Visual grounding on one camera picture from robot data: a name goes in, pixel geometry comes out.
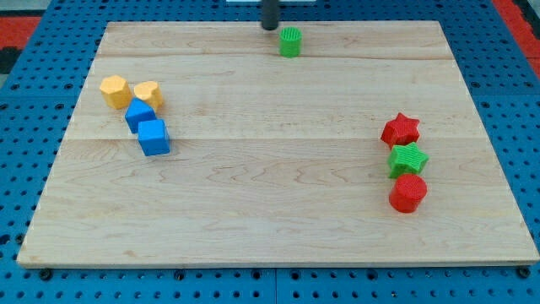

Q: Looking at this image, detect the green star block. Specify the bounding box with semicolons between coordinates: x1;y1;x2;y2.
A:
387;142;429;179

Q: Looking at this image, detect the blue pentagon block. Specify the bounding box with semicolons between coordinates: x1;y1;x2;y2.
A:
124;97;157;133

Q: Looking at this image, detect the yellow hexagon block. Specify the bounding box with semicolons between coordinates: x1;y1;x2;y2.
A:
100;75;132;110

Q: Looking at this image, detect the wooden board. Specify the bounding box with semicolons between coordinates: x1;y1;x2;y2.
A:
18;21;539;269

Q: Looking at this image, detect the blue cube block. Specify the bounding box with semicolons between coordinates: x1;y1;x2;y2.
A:
138;119;170;156

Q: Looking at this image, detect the green cylinder block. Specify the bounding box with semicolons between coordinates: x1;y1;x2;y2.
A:
279;27;303;57

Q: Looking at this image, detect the red star block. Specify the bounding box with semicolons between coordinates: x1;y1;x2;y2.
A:
381;112;420;149

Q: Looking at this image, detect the red cylinder block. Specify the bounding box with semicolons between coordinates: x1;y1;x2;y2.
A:
389;173;428;213

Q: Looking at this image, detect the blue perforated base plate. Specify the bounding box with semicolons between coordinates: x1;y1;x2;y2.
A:
1;0;539;303

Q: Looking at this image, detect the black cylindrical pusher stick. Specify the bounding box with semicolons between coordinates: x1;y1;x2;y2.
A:
261;0;280;30

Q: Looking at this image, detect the yellow heart block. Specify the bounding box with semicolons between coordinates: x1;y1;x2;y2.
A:
133;81;164;111

